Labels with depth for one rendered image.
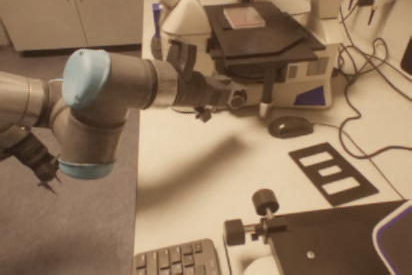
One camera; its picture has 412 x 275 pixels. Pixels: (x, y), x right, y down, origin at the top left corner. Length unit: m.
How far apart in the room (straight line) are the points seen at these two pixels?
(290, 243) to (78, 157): 0.35
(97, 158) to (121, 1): 2.45
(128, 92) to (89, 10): 2.50
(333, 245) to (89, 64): 0.42
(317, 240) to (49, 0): 2.81
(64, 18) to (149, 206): 2.54
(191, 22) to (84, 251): 1.12
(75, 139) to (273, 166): 0.41
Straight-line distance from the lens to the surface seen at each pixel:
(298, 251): 0.47
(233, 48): 0.72
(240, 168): 0.69
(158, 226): 0.61
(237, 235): 0.49
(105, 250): 1.52
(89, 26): 3.02
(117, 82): 0.48
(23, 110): 0.62
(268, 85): 0.77
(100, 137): 0.52
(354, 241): 0.50
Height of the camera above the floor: 1.25
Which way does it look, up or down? 37 degrees down
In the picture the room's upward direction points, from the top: 1 degrees counter-clockwise
